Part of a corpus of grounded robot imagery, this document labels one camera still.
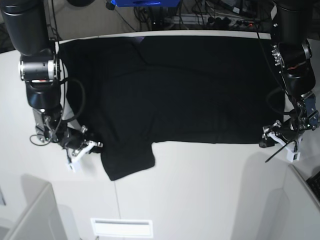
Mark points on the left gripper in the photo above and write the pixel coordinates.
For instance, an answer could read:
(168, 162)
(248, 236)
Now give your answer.
(283, 134)

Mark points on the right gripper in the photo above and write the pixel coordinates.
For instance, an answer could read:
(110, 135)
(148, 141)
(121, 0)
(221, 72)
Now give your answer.
(71, 139)

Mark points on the black T-shirt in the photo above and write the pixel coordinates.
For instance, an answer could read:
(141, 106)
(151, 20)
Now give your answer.
(150, 89)

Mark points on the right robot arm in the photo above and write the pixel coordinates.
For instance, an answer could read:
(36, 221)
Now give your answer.
(40, 68)

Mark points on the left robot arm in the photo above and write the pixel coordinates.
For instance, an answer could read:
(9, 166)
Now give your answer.
(292, 53)

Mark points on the black keyboard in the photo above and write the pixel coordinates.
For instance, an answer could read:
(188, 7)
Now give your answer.
(314, 184)

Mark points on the white slotted tray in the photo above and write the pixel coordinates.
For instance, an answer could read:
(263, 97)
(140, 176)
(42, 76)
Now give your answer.
(122, 228)

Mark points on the white cabinet left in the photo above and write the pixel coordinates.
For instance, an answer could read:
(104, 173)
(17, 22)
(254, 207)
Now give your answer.
(29, 211)

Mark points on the blue box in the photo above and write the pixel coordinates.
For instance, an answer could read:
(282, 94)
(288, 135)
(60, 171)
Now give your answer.
(111, 4)

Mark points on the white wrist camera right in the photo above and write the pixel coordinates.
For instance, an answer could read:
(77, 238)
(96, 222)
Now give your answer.
(74, 166)

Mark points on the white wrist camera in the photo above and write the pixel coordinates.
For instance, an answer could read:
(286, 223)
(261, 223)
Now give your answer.
(292, 155)
(74, 166)

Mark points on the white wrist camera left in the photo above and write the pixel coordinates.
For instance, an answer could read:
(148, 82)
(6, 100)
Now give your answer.
(292, 155)

